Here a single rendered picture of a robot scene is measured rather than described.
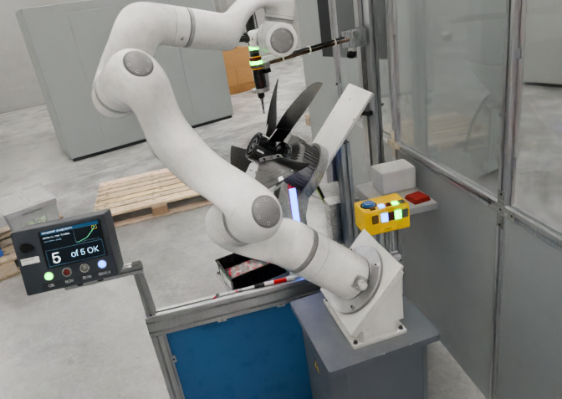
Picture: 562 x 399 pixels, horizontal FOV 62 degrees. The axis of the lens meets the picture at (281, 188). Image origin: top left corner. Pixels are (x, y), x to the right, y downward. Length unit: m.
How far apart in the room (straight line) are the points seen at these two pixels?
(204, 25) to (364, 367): 0.91
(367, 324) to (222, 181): 0.52
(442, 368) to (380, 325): 1.32
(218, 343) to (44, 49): 5.72
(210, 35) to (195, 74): 6.33
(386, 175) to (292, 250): 1.12
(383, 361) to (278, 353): 0.63
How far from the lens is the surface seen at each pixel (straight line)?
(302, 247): 1.09
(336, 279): 1.16
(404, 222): 1.62
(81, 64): 7.04
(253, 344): 1.76
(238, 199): 0.98
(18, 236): 1.52
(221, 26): 1.17
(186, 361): 1.77
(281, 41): 1.23
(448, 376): 2.50
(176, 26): 1.12
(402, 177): 2.17
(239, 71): 10.02
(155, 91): 0.97
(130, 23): 1.09
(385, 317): 1.23
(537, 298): 1.77
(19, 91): 13.67
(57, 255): 1.50
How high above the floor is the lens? 1.77
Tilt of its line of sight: 22 degrees down
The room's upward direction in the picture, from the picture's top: 9 degrees counter-clockwise
